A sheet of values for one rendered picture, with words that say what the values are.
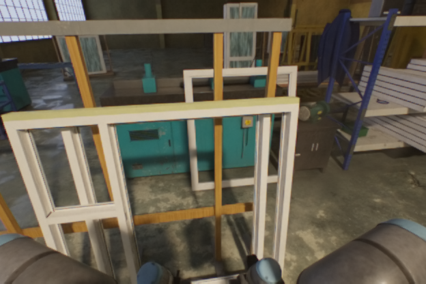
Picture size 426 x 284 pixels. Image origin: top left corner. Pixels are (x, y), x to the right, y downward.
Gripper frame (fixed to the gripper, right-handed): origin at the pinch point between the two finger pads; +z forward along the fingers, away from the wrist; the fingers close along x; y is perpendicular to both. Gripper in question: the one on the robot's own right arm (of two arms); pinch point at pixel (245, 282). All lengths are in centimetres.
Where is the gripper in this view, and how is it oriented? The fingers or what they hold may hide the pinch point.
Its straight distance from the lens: 132.0
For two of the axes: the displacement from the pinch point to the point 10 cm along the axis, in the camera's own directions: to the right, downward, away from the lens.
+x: 9.7, 0.0, 2.2
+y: 1.4, 7.7, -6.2
